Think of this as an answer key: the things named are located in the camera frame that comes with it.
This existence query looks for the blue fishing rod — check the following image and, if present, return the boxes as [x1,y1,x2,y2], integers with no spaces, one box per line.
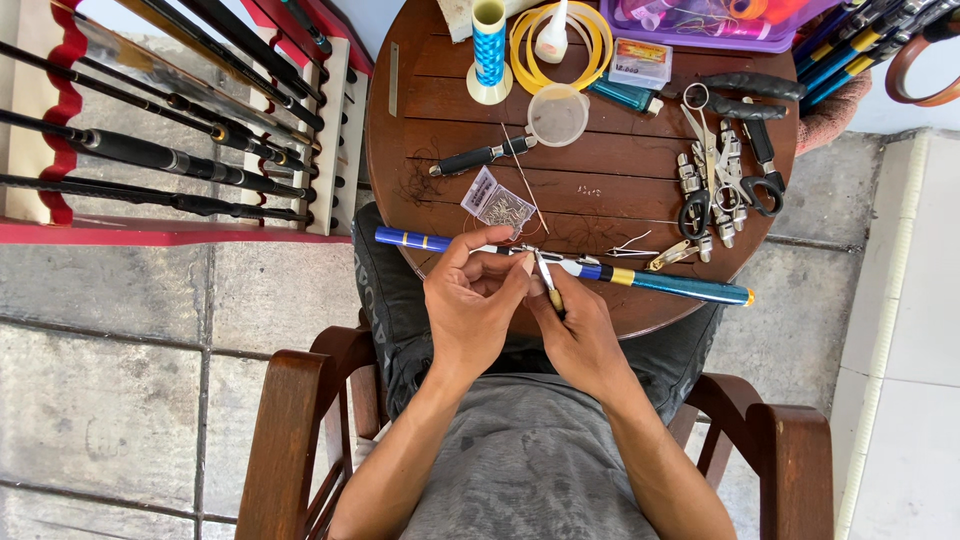
[374,226,756,308]

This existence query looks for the clear packets of metal rings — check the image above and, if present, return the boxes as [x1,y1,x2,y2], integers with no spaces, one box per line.
[459,165,538,242]

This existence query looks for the clear round plastic cup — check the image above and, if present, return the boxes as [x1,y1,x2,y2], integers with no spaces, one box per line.
[526,82,591,148]

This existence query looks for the thin wooden stick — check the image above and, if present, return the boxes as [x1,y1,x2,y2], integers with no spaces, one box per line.
[500,122,551,236]

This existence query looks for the person's right hand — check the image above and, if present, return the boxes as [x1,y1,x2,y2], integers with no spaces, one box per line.
[526,264,636,407]

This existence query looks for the person's left hand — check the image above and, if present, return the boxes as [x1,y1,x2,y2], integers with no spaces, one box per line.
[423,224,538,378]

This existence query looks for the purple plastic tray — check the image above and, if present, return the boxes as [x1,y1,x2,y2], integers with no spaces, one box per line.
[598,0,849,54]

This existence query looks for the yellow coiled line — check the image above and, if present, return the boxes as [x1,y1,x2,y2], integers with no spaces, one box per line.
[509,0,615,96]

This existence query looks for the metal ruler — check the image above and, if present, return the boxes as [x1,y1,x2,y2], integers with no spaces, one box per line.
[387,40,401,118]

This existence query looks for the brown leather ring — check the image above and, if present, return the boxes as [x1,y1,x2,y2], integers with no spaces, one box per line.
[884,33,960,108]

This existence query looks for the small clear labelled box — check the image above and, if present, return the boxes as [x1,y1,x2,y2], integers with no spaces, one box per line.
[607,37,674,92]

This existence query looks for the silver tweezers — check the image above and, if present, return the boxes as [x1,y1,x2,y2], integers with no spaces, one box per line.
[605,229,660,260]

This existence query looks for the bundle of blue fishing rods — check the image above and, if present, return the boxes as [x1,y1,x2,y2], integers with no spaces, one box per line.
[791,0,960,115]

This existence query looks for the pile of silver rod fittings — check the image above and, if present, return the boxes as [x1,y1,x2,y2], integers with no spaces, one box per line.
[675,118,753,264]

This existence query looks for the small wooden-handled blade tool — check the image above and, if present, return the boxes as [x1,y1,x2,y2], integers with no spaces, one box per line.
[534,250,567,314]

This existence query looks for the red rack of fishing rods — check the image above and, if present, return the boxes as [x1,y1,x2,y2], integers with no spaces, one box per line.
[0,0,375,248]

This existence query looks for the silver scissors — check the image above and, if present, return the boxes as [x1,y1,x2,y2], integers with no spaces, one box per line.
[680,81,745,215]

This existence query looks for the blue thread spool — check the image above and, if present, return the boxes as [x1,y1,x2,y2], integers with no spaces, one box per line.
[465,0,515,106]

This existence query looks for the grey shirt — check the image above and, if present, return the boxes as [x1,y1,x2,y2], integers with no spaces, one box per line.
[396,372,663,540]

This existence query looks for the black-handled pliers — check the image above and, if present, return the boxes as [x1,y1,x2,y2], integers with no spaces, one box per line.
[660,71,808,122]

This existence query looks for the brown wooden chair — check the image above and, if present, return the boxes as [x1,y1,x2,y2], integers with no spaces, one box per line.
[234,311,835,540]

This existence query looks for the teal lighter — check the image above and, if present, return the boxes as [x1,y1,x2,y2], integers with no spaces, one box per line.
[586,75,665,117]

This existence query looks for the black-handled metal tool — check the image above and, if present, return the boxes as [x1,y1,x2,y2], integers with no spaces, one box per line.
[428,134,540,178]

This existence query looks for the gold nail clipper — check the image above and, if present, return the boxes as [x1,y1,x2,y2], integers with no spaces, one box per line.
[645,239,700,273]

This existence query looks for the white glue bottle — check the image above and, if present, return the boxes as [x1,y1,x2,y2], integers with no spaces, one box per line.
[534,0,570,65]

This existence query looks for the orange woven net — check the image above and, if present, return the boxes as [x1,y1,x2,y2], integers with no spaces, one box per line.
[793,69,875,157]

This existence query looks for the white cloth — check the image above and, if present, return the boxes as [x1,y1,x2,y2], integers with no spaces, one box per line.
[436,0,549,45]

